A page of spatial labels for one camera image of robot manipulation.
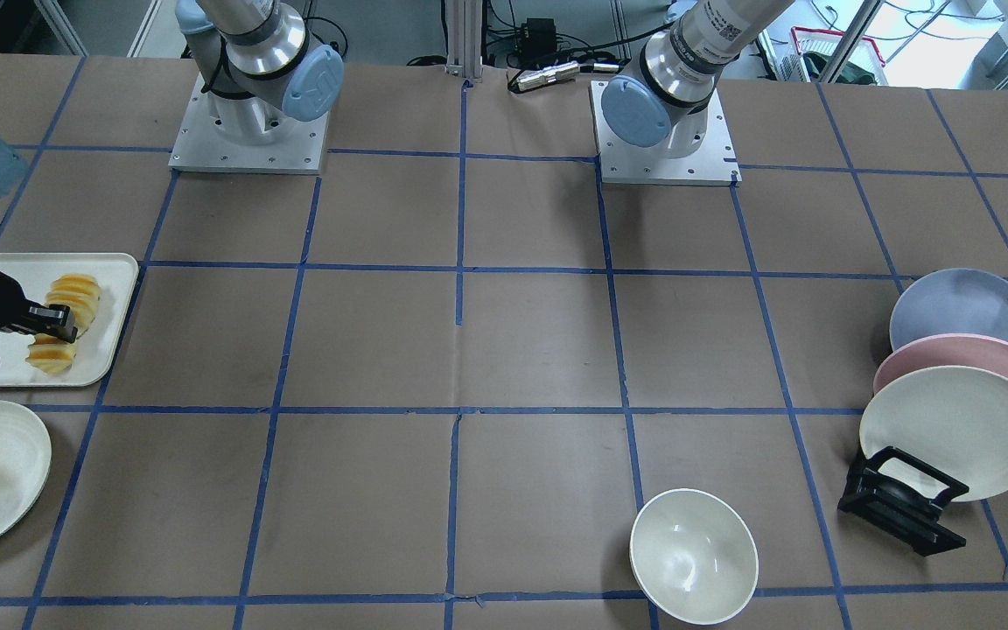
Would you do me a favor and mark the yellow croissant bread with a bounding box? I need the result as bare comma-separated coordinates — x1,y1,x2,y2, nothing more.
26,274,103,375

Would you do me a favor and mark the blue plate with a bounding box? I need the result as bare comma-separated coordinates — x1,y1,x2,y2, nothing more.
888,268,1008,350

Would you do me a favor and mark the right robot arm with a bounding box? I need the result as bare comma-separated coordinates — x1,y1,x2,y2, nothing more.
0,1,345,342

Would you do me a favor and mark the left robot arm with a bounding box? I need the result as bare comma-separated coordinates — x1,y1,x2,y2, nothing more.
598,1,883,149

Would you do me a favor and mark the pink plate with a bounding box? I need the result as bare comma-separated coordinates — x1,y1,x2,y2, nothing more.
872,333,1008,392

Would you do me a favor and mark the cream plate in rack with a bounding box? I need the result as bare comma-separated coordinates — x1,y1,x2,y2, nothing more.
859,366,1008,502

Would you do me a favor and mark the white rectangular tray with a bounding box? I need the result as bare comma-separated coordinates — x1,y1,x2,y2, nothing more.
0,254,140,388

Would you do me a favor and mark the black dish rack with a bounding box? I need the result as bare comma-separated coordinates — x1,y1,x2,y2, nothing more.
837,446,969,556

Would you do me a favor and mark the cream bowl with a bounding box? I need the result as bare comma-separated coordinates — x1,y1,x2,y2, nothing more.
629,489,760,626

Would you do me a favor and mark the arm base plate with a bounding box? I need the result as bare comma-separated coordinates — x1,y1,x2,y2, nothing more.
591,80,743,186
168,76,332,176

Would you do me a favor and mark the aluminium frame post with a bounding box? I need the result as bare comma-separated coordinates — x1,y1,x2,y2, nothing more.
442,0,487,83

